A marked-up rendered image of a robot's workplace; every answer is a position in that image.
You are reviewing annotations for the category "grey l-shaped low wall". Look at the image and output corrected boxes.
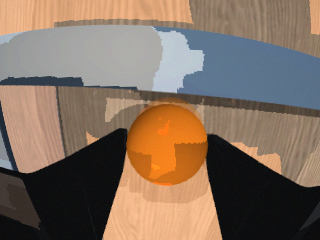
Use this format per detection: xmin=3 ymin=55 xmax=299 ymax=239
xmin=0 ymin=24 xmax=320 ymax=109

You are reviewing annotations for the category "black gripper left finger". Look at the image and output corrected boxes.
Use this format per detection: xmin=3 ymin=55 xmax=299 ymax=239
xmin=0 ymin=128 xmax=128 ymax=240

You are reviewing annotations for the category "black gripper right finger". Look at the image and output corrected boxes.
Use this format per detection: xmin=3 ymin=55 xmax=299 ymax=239
xmin=205 ymin=133 xmax=320 ymax=240

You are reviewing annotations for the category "clear l-shaped low wall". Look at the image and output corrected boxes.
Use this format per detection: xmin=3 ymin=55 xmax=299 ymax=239
xmin=0 ymin=85 xmax=65 ymax=173

